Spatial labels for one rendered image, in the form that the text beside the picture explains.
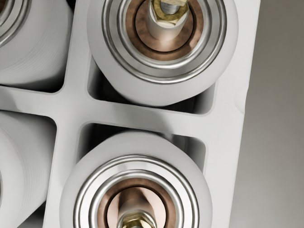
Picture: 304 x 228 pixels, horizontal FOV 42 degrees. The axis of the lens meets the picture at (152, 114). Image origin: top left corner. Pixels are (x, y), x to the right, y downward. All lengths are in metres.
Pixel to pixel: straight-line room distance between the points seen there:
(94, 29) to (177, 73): 0.06
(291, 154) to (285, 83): 0.09
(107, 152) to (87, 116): 0.08
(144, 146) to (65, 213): 0.06
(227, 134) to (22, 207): 0.16
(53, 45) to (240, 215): 0.33
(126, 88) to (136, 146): 0.04
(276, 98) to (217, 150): 0.22
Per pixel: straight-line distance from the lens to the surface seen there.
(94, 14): 0.25
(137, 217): 0.21
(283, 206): 0.54
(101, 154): 0.24
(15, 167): 0.26
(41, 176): 0.31
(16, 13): 0.25
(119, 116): 0.31
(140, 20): 0.25
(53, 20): 0.27
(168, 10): 0.20
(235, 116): 0.32
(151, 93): 0.24
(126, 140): 0.25
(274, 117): 0.52
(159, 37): 0.24
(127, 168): 0.24
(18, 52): 0.26
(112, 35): 0.24
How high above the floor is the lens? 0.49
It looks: 87 degrees down
